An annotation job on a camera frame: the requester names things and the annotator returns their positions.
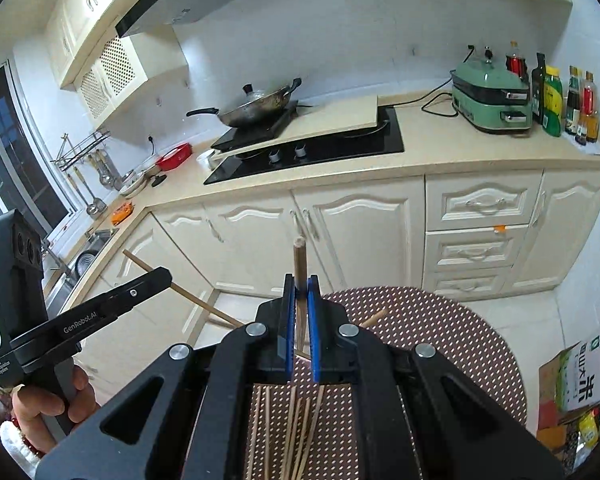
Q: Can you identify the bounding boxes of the wooden board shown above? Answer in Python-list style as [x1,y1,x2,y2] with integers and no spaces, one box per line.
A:
[212,96,381,158]

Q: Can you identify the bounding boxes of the yellow green bottle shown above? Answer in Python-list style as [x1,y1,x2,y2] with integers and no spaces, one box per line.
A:
[542,66,566,138]

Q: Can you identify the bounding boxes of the hanging metal ladle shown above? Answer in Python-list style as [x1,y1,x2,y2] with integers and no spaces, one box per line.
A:
[72,160,109,217]

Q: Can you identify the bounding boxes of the cream base cabinets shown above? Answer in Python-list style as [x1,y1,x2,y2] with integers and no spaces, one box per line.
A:
[65,170,600,411]

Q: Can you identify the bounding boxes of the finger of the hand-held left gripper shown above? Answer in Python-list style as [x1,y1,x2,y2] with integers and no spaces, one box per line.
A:
[69,267,174,318]

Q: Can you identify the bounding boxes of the steel wok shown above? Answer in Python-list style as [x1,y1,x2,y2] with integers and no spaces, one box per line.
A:
[186,77,303,129]

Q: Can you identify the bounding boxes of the black induction cooker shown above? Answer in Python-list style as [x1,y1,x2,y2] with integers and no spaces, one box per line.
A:
[211,102,301,151]

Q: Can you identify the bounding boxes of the red plastic basket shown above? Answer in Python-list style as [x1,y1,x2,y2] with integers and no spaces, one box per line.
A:
[157,142,193,171]

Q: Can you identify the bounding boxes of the red label bottle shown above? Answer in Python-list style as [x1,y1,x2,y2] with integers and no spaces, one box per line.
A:
[505,41,529,82]

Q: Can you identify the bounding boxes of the metal wall rack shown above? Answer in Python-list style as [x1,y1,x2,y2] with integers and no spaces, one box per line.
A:
[50,130,111,172]

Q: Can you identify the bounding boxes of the orange red bottle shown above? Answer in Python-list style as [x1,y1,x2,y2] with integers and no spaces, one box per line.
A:
[575,71,600,145]

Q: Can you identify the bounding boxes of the stack of white bowls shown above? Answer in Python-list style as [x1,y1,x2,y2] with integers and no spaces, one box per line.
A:
[119,170,154,197]

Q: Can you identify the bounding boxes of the yellow snack packet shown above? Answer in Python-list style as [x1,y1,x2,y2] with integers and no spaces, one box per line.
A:
[577,407,600,452]

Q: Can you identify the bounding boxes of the white cup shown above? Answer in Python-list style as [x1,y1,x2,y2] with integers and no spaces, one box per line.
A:
[197,150,226,172]

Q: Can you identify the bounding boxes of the black glass gas hob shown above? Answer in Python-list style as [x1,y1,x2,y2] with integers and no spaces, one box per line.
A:
[203,106,405,186]

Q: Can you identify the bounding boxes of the window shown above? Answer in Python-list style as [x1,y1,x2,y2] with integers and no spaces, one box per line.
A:
[0,60,76,281]

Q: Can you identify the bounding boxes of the small cream drawer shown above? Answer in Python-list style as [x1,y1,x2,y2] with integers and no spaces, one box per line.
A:
[422,270,514,302]

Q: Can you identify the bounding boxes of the dark green oil bottle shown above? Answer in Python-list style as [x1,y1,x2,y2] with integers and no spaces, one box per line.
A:
[531,52,549,124]

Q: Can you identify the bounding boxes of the rice bag in box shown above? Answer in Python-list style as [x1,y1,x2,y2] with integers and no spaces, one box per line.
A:
[537,342,600,431]

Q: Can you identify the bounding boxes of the pile of chopsticks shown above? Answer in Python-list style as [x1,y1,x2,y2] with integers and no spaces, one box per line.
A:
[262,350,327,480]

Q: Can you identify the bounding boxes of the white green rice bag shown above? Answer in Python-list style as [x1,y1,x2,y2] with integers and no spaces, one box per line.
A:
[555,330,600,412]

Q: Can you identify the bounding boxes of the middle cream drawer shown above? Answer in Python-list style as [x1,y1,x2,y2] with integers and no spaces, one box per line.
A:
[424,227,529,281]

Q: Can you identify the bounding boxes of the large cream drawer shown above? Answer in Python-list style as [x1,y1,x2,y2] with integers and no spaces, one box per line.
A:
[425,172,544,234]

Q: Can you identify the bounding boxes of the wooden chopstick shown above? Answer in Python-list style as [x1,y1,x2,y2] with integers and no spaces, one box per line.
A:
[359,309,389,330]
[292,236,308,361]
[122,249,244,330]

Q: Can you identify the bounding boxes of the green electric grill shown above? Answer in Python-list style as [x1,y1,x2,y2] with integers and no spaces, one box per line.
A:
[451,57,534,135]

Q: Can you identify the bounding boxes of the black power cable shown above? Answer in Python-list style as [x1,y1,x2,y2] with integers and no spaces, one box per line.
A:
[420,82,462,117]

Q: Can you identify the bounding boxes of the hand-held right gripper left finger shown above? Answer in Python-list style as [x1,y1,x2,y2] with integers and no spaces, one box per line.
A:
[35,274,298,480]

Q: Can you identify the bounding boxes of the brown dotted tablecloth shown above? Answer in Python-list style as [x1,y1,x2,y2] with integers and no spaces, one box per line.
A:
[245,286,528,480]

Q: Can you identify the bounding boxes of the person's left hand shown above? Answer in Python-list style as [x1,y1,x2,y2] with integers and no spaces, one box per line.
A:
[11,364,100,456]

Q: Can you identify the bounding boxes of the dark sauce bottle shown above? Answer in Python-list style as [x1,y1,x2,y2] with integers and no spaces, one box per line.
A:
[565,66,583,136]

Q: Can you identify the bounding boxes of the steel sink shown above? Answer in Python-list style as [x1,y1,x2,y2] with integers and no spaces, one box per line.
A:
[45,227,121,311]

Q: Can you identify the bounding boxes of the person's left forearm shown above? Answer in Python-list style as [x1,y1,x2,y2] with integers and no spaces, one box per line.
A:
[0,417,48,467]

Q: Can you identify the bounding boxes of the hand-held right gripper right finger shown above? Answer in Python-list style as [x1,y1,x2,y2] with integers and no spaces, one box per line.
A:
[307,275,566,480]

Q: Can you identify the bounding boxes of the glass wok lid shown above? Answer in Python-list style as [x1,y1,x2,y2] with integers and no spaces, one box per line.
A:
[242,83,282,107]

